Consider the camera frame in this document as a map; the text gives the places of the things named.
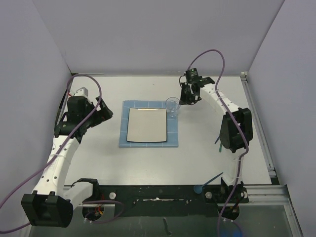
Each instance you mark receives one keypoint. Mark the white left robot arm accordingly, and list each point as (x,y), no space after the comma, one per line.
(49,204)

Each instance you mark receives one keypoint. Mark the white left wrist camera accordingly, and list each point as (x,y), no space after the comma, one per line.
(83,91)

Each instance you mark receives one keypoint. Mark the clear drinking glass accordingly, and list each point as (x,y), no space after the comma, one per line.
(172,105)

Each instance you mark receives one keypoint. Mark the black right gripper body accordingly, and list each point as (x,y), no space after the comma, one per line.
(186,96)

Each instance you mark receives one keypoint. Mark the square white plate dark rim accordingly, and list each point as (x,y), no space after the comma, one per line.
(147,125)

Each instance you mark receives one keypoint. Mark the blue plastic spoon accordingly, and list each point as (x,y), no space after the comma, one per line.
(199,188)

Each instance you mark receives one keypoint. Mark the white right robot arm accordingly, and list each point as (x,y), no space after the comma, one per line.
(236,130)

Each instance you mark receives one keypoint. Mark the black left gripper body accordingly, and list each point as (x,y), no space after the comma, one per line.
(98,116)

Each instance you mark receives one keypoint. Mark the aluminium table frame rail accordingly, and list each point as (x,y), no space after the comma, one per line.
(275,198)

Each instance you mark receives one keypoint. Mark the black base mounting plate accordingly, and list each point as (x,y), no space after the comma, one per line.
(166,201)

